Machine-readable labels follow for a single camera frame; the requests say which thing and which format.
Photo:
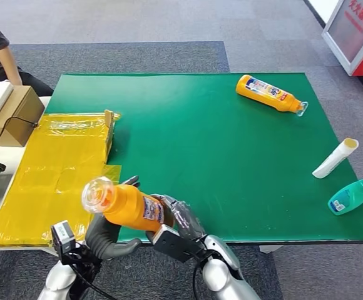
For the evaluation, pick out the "red and white cabinet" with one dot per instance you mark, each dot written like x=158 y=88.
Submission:
x=353 y=37

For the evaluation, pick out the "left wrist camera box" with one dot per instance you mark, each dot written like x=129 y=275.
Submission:
x=63 y=237

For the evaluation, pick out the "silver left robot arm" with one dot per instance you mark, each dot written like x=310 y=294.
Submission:
x=57 y=283

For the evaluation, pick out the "white tube with yellow end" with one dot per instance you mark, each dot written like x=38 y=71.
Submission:
x=335 y=159

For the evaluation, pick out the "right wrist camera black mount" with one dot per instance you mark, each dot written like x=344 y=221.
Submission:
x=175 y=245

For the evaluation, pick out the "brown cardboard box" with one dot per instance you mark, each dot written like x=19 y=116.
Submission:
x=15 y=120

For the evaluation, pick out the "yellow film wrapped cardboard box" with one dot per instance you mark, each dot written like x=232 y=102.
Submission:
x=53 y=165

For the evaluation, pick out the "orange bottle with clear cap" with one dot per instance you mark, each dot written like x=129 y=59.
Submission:
x=128 y=205
x=268 y=93

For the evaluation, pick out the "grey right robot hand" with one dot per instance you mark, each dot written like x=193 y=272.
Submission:
x=184 y=219

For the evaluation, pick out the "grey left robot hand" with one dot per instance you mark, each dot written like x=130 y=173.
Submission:
x=101 y=242

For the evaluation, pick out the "white table foot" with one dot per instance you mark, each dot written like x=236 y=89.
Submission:
x=268 y=249

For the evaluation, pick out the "green table mat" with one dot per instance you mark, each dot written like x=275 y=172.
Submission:
x=215 y=157

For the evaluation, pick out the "teal plastic bottle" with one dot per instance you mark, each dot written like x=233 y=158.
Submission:
x=350 y=198

